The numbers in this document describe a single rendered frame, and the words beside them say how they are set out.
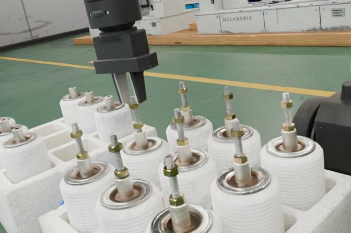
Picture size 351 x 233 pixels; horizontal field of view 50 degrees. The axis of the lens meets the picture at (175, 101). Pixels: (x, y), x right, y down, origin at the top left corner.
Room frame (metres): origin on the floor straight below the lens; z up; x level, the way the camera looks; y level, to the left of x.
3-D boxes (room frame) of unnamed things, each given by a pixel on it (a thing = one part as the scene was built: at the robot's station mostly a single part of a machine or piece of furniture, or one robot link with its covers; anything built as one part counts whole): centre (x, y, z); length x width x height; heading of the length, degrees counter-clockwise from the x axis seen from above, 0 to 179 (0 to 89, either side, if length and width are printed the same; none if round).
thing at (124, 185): (0.48, 0.09, 0.26); 0.02 x 0.02 x 0.03
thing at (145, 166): (0.64, 0.07, 0.16); 0.10 x 0.10 x 0.18
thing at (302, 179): (0.53, -0.17, 0.16); 0.10 x 0.10 x 0.18
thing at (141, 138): (0.64, 0.07, 0.26); 0.02 x 0.02 x 0.03
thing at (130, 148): (0.64, 0.07, 0.25); 0.08 x 0.08 x 0.01
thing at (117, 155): (0.48, 0.09, 0.30); 0.01 x 0.01 x 0.08
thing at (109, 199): (0.48, 0.09, 0.25); 0.08 x 0.08 x 0.01
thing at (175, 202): (0.39, 0.02, 0.29); 0.02 x 0.02 x 0.01; 50
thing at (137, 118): (0.64, 0.07, 0.31); 0.01 x 0.01 x 0.08
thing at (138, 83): (0.63, 0.05, 0.37); 0.03 x 0.02 x 0.06; 148
